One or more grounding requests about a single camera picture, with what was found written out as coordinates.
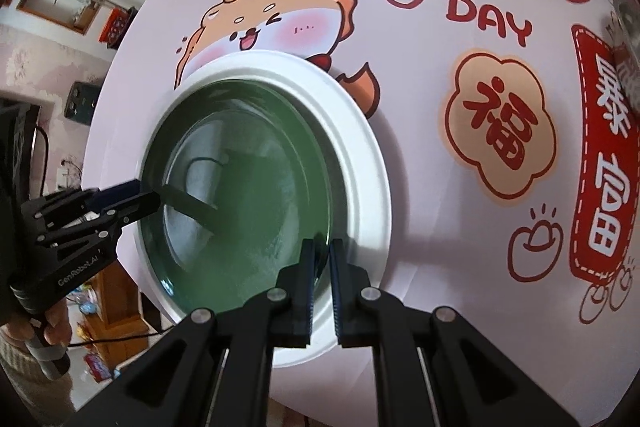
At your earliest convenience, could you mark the green plate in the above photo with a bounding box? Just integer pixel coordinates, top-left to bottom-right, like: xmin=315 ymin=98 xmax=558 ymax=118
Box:
xmin=140 ymin=80 xmax=333 ymax=313

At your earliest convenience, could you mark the red crate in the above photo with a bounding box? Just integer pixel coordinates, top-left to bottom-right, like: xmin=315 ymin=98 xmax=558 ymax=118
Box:
xmin=99 ymin=6 xmax=138 ymax=50

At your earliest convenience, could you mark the pink printed tablecloth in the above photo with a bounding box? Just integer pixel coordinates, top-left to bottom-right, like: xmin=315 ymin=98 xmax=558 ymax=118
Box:
xmin=82 ymin=0 xmax=639 ymax=426

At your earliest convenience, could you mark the large steel bowl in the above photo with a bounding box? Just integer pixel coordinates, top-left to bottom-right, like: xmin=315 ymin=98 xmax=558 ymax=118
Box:
xmin=611 ymin=0 xmax=640 ymax=116

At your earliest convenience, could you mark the person left hand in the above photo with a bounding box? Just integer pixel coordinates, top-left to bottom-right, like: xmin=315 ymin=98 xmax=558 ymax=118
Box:
xmin=43 ymin=298 xmax=73 ymax=347

